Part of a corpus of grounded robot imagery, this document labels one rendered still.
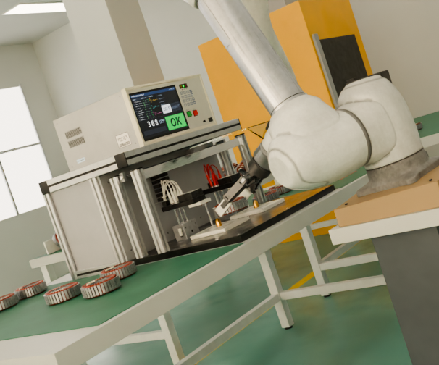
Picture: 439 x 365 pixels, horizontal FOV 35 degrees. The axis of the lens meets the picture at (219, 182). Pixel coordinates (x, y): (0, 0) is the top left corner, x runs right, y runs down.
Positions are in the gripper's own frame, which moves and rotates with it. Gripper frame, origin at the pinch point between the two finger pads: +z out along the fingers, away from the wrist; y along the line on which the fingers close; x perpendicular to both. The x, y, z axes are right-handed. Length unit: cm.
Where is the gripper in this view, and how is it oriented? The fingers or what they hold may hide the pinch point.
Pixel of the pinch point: (231, 205)
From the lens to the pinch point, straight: 232.2
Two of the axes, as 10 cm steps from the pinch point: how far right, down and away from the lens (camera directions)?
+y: 5.6, -2.3, 8.0
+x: -6.6, -7.0, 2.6
